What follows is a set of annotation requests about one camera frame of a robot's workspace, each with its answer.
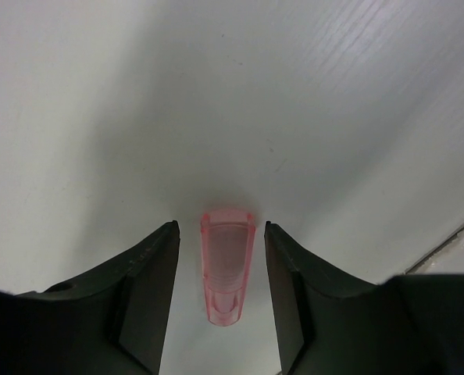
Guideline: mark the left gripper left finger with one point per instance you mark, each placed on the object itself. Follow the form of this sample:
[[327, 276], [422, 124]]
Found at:
[[111, 319]]

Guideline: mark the pink translucent cap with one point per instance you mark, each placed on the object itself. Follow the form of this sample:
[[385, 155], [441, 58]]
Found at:
[[227, 242]]

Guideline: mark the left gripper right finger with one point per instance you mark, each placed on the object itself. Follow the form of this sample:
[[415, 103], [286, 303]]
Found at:
[[330, 322]]

